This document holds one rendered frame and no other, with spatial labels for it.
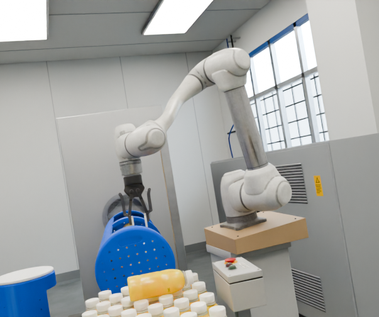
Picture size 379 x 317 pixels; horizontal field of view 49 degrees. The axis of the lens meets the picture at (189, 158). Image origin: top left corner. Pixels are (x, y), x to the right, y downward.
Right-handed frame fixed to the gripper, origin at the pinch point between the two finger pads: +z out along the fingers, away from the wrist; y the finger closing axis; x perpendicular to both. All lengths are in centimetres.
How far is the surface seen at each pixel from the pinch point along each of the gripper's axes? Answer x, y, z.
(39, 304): -27, 49, 31
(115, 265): 23.4, 11.1, 10.1
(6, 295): -26, 62, 23
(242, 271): 59, -25, 12
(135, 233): 23.4, 2.7, 0.5
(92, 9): -311, 6, -219
